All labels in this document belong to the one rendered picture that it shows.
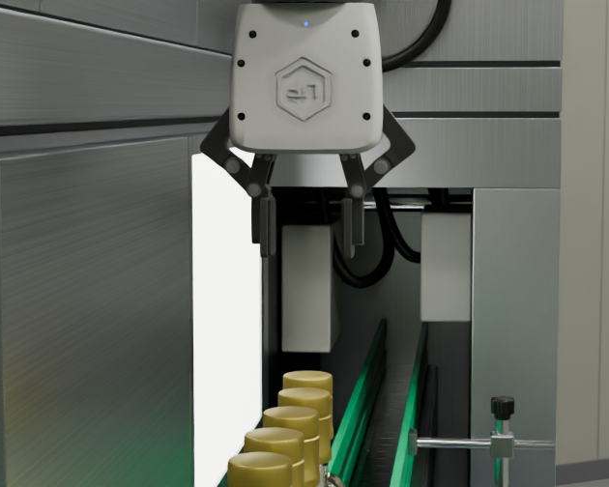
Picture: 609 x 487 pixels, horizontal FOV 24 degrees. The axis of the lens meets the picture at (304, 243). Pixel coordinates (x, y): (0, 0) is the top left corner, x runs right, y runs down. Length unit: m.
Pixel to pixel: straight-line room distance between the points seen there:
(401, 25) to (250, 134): 0.90
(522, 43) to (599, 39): 3.91
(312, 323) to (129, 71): 1.02
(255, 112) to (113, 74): 0.10
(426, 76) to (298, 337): 0.42
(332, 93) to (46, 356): 0.27
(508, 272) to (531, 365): 0.12
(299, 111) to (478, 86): 0.90
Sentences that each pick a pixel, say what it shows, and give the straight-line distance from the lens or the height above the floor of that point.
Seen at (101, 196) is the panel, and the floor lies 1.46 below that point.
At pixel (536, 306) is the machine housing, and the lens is 1.83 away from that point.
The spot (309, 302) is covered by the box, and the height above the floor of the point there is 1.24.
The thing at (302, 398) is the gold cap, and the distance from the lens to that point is 0.89.
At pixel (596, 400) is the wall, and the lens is 5.85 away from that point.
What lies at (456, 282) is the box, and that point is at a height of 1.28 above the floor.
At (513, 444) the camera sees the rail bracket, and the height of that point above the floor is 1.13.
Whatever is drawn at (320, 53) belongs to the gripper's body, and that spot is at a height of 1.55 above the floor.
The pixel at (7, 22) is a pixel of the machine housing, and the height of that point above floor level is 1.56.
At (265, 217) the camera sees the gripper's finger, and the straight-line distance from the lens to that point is 0.94.
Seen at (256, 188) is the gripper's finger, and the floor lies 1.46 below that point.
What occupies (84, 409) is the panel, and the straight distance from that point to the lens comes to 0.85.
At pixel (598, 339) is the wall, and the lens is 5.80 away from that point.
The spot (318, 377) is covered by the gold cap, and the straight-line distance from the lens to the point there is 0.96.
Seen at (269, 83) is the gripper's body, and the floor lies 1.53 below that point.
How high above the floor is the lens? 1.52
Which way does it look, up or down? 6 degrees down
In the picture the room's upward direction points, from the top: straight up
